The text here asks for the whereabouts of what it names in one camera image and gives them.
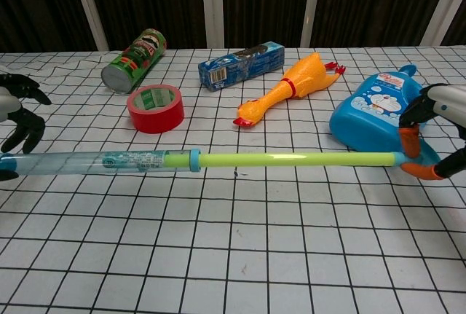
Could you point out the blue Oreo cookie box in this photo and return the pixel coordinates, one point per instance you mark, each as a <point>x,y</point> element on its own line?
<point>244,64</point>

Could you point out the green blue toy syringe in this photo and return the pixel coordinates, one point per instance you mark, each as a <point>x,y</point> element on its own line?
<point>255,159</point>

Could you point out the red tape roll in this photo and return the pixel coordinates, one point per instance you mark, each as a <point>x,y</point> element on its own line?
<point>156,121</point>

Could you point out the green Pringles can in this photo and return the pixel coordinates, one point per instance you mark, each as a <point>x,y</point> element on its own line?
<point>136,60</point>

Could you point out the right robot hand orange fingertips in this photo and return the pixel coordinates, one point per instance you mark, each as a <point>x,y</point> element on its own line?
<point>448,99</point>

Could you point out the white checkered tablecloth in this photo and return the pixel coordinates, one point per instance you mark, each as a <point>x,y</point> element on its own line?
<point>233,241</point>

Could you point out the white metal frame post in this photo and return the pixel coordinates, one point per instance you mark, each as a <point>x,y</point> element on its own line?
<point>89,8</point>
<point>312,4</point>
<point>442,8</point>
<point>213,4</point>

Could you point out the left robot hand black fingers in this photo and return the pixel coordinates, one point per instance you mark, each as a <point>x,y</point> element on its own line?
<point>22,121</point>

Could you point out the blue detergent pump bottle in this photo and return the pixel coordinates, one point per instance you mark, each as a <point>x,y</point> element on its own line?
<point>364,121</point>

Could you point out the yellow rubber chicken toy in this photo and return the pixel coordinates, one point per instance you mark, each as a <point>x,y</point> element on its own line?
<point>291,84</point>

